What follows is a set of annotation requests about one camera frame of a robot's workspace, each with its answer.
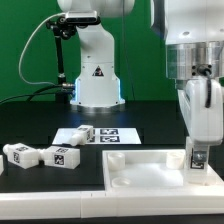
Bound silver camera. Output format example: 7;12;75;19
65;11;99;25

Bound grey camera cable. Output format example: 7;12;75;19
18;12;66;87

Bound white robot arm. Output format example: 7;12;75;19
57;0;224;170

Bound white marker sheet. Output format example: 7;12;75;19
53;128;141;145

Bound white block at left edge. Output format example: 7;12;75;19
0;155;4;176

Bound white L-shaped fence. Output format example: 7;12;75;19
0;186;224;220

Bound black cables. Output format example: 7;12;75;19
0;83;76;105

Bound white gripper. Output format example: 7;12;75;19
178;77;223;169

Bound white square table top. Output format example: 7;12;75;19
102;149;224;194

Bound black camera stand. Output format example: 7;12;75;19
46;16;76;103

